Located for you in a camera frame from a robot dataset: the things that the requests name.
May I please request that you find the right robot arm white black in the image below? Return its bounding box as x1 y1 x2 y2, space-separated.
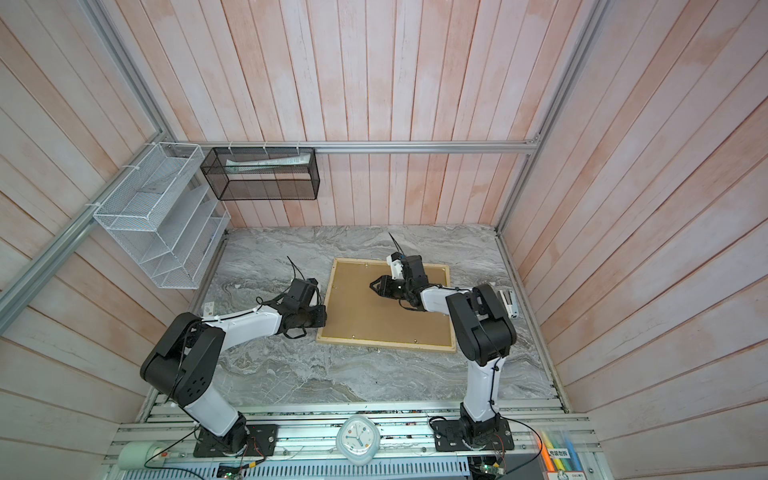
370 252 517 452

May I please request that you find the paper in black basket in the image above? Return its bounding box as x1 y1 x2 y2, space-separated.
225 154 312 175

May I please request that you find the black wire mesh basket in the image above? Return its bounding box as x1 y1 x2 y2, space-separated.
201 146 321 201

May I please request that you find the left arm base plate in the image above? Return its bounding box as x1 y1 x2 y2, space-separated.
193 424 278 458

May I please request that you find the white wire mesh shelf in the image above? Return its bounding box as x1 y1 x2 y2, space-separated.
94 142 230 290

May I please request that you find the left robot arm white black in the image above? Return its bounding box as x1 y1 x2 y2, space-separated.
140 278 327 456

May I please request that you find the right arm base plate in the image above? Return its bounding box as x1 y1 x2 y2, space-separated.
428 417 515 452

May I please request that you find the white stapler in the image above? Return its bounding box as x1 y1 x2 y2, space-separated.
499 289 519 319

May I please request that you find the light wooden picture frame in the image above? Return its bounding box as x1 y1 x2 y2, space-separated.
316 257 457 354

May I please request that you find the coloured markers tray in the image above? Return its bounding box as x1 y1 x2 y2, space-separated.
537 429 591 480

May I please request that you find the white round timer clock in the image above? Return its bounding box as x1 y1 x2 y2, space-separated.
336 415 381 466

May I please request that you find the pale green emergency button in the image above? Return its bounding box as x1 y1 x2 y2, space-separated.
117 441 168 471

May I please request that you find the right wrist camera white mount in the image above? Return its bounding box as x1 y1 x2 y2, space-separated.
387 252 404 280

